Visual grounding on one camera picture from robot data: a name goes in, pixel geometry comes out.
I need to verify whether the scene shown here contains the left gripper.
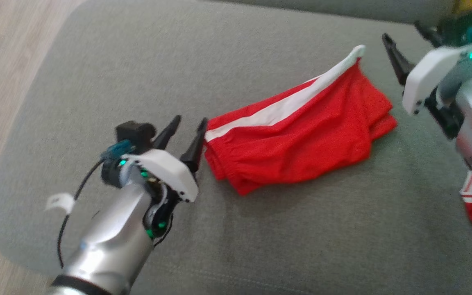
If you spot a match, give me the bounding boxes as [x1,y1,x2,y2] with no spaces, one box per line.
[123,115,209,202]

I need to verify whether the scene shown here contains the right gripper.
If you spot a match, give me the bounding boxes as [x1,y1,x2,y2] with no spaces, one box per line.
[381,20,472,116]

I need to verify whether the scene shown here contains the red sports shorts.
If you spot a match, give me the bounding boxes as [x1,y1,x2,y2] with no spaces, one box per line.
[204,45,397,196]

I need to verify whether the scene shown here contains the grey sofa back cushion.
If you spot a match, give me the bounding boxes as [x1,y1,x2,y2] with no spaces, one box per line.
[216,0,460,25]

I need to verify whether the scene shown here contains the grey sofa chaise seat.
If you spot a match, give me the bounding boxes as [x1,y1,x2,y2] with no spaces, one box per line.
[0,0,472,295]

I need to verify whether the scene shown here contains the white cable tag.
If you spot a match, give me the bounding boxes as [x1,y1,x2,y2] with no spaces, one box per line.
[45,193,75,215]

